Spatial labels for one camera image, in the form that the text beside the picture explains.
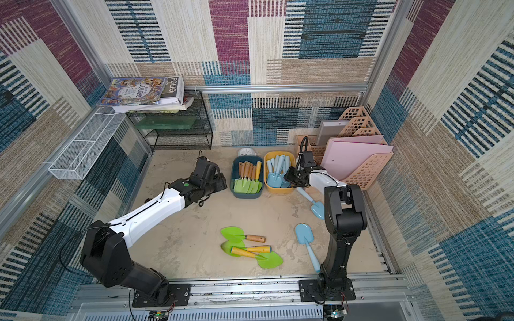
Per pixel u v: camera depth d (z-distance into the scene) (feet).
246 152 3.78
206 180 2.16
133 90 2.67
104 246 1.51
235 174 3.45
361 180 3.10
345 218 1.70
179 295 2.40
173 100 2.66
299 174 2.49
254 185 3.29
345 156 2.87
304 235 2.86
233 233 2.87
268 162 3.58
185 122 3.42
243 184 3.32
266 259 2.66
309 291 2.39
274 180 3.35
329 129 3.43
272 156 3.63
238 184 3.35
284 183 3.28
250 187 3.25
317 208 3.07
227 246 2.75
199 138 3.97
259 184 3.26
